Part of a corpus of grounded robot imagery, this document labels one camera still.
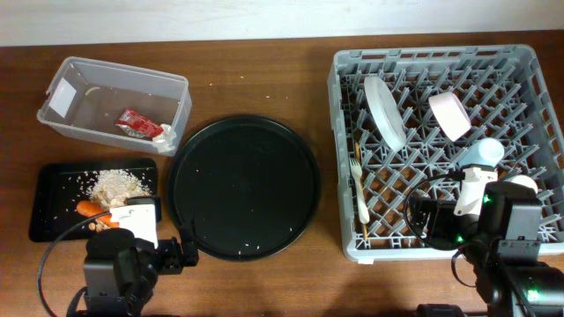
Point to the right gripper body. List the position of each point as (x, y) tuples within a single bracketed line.
[(444, 225)]

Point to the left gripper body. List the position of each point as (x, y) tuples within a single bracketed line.
[(167, 261)]

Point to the blue cup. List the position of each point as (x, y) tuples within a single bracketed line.
[(485, 152)]

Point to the rice and peanut shells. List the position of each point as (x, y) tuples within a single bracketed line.
[(112, 188)]

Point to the cream paper cup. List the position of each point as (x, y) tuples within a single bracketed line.
[(523, 180)]

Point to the orange carrot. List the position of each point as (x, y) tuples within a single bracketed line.
[(89, 209)]

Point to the white plastic fork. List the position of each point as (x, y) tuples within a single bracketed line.
[(356, 172)]

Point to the pink bowl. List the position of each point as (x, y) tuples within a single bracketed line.
[(450, 115)]

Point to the white napkin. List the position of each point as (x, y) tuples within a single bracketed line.
[(164, 138)]

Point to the wooden chopstick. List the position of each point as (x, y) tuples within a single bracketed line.
[(357, 149)]

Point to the grey plate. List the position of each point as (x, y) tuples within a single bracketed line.
[(385, 113)]

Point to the red snack wrapper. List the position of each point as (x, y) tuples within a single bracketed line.
[(135, 125)]

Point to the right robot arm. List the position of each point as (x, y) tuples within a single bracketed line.
[(511, 288)]

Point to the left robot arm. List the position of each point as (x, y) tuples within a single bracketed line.
[(121, 271)]

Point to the grey dishwasher rack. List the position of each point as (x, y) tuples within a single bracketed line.
[(503, 91)]

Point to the round black tray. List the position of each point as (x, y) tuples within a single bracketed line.
[(249, 186)]

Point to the black rectangular tray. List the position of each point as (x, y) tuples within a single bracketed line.
[(62, 186)]

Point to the clear plastic bin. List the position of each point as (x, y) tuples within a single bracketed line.
[(86, 98)]

